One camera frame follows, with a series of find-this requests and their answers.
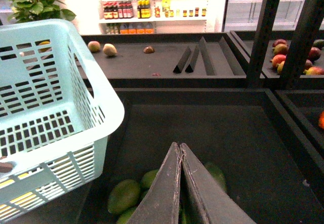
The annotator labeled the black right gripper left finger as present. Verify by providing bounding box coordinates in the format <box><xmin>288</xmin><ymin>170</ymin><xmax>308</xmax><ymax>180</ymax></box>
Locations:
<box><xmin>127</xmin><ymin>142</ymin><xmax>182</xmax><ymax>224</ymax></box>

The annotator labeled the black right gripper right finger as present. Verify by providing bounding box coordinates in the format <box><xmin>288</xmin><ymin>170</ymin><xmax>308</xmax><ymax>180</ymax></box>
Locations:
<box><xmin>180</xmin><ymin>143</ymin><xmax>255</xmax><ymax>223</ymax></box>

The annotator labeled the light teal plastic basket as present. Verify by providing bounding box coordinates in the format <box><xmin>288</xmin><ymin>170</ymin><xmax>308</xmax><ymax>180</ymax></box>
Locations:
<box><xmin>1</xmin><ymin>19</ymin><xmax>125</xmax><ymax>223</ymax></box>

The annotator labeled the dark brown basket handle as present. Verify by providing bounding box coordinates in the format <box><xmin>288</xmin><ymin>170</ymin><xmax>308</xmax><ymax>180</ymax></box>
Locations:
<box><xmin>0</xmin><ymin>156</ymin><xmax>14</xmax><ymax>173</ymax></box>

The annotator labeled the yellow mango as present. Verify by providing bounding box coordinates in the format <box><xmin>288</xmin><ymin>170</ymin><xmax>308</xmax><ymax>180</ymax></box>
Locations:
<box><xmin>1</xmin><ymin>164</ymin><xmax>68</xmax><ymax>213</ymax></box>

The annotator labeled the green avocado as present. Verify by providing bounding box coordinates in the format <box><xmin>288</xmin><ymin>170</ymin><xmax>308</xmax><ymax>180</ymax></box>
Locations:
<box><xmin>107</xmin><ymin>179</ymin><xmax>141</xmax><ymax>215</ymax></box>
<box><xmin>116</xmin><ymin>206</ymin><xmax>137</xmax><ymax>224</ymax></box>
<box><xmin>140</xmin><ymin>169</ymin><xmax>158</xmax><ymax>190</ymax></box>
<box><xmin>204</xmin><ymin>162</ymin><xmax>227</xmax><ymax>192</ymax></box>

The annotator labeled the red green mango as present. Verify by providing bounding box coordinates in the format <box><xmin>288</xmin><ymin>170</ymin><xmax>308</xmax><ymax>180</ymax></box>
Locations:
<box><xmin>270</xmin><ymin>54</ymin><xmax>286</xmax><ymax>69</ymax></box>
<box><xmin>273</xmin><ymin>44</ymin><xmax>289</xmax><ymax>56</ymax></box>
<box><xmin>303</xmin><ymin>66</ymin><xmax>324</xmax><ymax>75</ymax></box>

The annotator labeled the orange fruit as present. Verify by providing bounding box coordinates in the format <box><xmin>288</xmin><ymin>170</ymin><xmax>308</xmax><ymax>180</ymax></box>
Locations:
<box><xmin>318</xmin><ymin>111</ymin><xmax>324</xmax><ymax>129</ymax></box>

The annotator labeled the black triangular divider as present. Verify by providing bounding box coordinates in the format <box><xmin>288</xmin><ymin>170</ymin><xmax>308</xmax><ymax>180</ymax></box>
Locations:
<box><xmin>219</xmin><ymin>36</ymin><xmax>246</xmax><ymax>76</ymax></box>
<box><xmin>173</xmin><ymin>46</ymin><xmax>191</xmax><ymax>73</ymax></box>
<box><xmin>198</xmin><ymin>36</ymin><xmax>216</xmax><ymax>76</ymax></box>
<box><xmin>185</xmin><ymin>45</ymin><xmax>199</xmax><ymax>73</ymax></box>

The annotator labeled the brown small fruit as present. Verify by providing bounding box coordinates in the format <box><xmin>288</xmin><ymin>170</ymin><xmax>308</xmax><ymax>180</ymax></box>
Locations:
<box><xmin>143</xmin><ymin>46</ymin><xmax>155</xmax><ymax>54</ymax></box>

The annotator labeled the beige pear fruit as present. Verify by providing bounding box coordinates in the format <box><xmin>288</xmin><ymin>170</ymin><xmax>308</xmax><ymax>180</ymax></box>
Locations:
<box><xmin>103</xmin><ymin>44</ymin><xmax>117</xmax><ymax>57</ymax></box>

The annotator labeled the pale green round fruit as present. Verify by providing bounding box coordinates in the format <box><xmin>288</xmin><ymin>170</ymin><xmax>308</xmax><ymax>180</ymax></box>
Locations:
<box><xmin>88</xmin><ymin>41</ymin><xmax>101</xmax><ymax>53</ymax></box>

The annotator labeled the yellow star fruit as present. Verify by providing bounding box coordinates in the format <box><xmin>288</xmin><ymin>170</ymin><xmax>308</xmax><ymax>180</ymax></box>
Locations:
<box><xmin>38</xmin><ymin>41</ymin><xmax>52</xmax><ymax>53</ymax></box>

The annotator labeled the white grocery shelf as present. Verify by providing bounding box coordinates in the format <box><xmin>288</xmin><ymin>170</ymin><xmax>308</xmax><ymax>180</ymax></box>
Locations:
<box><xmin>99</xmin><ymin>0</ymin><xmax>209</xmax><ymax>34</ymax></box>

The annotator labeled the green potted plant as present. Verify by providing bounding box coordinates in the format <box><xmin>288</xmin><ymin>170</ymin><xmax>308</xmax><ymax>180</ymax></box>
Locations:
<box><xmin>8</xmin><ymin>0</ymin><xmax>76</xmax><ymax>23</ymax></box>

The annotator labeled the black shelf post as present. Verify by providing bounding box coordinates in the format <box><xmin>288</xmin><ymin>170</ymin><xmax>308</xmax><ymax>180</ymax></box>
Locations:
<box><xmin>279</xmin><ymin>0</ymin><xmax>323</xmax><ymax>89</ymax></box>
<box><xmin>247</xmin><ymin>0</ymin><xmax>280</xmax><ymax>88</ymax></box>

